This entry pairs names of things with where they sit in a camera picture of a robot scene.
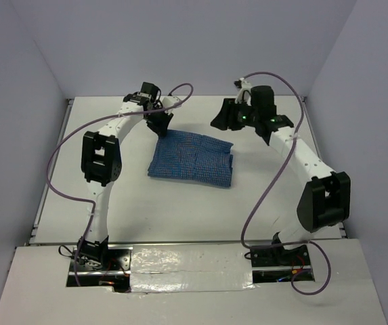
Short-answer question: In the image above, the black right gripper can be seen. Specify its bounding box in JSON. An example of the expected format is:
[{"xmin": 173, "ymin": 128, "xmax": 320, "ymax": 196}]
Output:
[{"xmin": 211, "ymin": 98, "xmax": 260, "ymax": 131}]

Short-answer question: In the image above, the blue checked long sleeve shirt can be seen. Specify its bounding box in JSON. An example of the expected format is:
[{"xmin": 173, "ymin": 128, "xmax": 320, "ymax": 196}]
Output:
[{"xmin": 148, "ymin": 130, "xmax": 234, "ymax": 188}]

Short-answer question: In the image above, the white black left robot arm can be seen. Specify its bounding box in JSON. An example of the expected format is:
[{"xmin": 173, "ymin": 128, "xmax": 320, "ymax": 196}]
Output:
[{"xmin": 77, "ymin": 82, "xmax": 181, "ymax": 270}]

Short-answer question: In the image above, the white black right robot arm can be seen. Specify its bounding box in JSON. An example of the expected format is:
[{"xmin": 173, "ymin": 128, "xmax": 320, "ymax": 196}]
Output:
[{"xmin": 211, "ymin": 81, "xmax": 351, "ymax": 265}]

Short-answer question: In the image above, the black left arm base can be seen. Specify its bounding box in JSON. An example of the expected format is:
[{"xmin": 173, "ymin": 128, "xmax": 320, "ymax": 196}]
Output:
[{"xmin": 58, "ymin": 245, "xmax": 133, "ymax": 293}]

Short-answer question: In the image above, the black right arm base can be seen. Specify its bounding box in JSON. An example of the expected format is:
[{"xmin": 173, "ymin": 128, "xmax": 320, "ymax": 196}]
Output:
[{"xmin": 244, "ymin": 245, "xmax": 314, "ymax": 284}]

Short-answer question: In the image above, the silver tape patch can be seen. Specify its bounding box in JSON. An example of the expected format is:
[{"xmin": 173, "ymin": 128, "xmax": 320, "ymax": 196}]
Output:
[{"xmin": 130, "ymin": 244, "xmax": 254, "ymax": 293}]

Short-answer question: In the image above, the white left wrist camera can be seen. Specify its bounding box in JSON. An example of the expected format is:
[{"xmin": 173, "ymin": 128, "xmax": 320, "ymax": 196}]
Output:
[{"xmin": 161, "ymin": 95, "xmax": 181, "ymax": 110}]

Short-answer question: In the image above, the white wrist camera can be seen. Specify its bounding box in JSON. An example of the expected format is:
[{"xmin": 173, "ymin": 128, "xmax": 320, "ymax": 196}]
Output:
[
  {"xmin": 234, "ymin": 78, "xmax": 252, "ymax": 104},
  {"xmin": 161, "ymin": 95, "xmax": 181, "ymax": 110}
]

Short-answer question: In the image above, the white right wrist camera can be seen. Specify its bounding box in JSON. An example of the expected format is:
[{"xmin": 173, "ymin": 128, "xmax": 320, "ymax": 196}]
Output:
[{"xmin": 234, "ymin": 78, "xmax": 252, "ymax": 104}]

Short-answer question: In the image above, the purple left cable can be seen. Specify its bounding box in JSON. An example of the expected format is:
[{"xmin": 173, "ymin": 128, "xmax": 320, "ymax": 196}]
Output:
[{"xmin": 45, "ymin": 83, "xmax": 194, "ymax": 288}]

